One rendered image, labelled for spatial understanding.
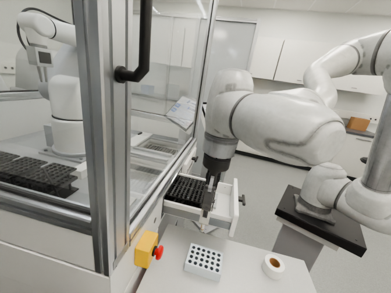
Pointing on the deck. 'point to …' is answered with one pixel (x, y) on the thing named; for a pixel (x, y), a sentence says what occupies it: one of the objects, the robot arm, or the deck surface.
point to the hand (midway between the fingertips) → (205, 213)
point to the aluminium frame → (96, 152)
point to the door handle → (146, 16)
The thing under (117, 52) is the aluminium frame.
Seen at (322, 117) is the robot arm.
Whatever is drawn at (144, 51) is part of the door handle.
